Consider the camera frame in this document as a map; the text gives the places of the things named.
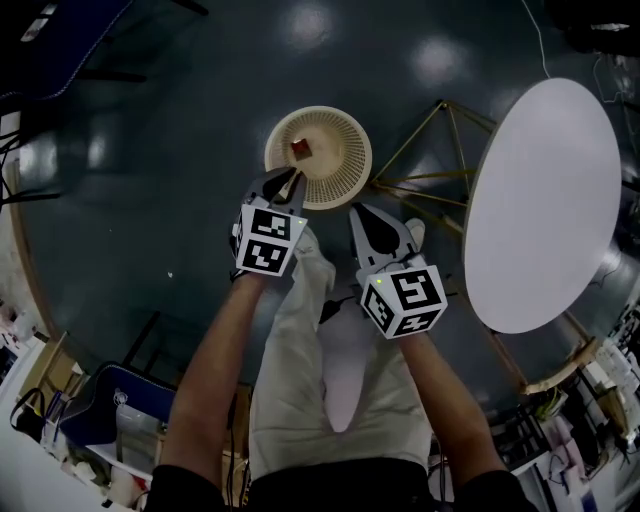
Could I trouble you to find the beige wastebasket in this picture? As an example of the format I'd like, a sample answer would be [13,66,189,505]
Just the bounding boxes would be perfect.
[263,104,374,211]

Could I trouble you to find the person's left forearm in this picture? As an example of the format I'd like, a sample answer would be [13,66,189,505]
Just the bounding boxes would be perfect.
[159,272,271,474]

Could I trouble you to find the person's beige trousers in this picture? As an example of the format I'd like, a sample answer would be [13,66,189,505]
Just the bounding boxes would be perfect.
[247,227,434,484]

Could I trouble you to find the person's black shirt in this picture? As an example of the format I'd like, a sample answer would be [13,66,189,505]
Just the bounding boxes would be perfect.
[149,457,539,512]

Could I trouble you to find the person's right white shoe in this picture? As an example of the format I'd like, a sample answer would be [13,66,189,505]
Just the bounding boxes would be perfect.
[403,218,427,251]

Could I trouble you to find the cluttered white desk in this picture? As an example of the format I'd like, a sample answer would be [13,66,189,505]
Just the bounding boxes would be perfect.
[0,299,166,512]

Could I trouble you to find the round white table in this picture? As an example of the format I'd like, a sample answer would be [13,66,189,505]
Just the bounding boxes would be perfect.
[369,77,623,391]

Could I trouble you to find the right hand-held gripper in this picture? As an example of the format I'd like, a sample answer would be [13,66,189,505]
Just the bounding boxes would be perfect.
[348,203,449,340]

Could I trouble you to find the blue padded chair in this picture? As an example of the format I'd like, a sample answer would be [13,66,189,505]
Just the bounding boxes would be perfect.
[0,0,209,101]

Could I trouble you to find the person's right forearm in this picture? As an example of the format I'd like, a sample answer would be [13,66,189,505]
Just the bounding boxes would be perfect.
[397,329,509,484]

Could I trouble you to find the dark blue chair with emblem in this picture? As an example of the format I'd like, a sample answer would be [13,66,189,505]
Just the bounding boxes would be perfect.
[59,309,176,451]

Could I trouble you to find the dark red wooden chair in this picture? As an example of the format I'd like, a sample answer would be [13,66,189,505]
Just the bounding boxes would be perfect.
[519,309,601,396]

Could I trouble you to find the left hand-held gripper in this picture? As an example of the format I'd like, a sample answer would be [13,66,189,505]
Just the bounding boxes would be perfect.
[232,168,309,278]

